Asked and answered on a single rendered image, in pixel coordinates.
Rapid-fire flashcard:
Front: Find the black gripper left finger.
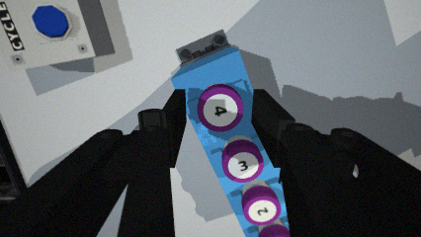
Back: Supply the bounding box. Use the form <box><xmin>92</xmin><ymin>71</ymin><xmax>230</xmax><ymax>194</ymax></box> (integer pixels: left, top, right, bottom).
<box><xmin>0</xmin><ymin>89</ymin><xmax>187</xmax><ymax>237</ymax></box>

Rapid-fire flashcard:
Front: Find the white button housing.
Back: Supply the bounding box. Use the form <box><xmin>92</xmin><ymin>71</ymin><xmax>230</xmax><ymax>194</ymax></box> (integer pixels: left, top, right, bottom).
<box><xmin>0</xmin><ymin>0</ymin><xmax>115</xmax><ymax>72</ymax></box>

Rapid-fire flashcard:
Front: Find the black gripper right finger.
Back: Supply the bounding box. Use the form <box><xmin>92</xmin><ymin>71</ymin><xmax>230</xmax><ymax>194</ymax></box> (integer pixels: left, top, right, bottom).
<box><xmin>251</xmin><ymin>89</ymin><xmax>421</xmax><ymax>237</ymax></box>

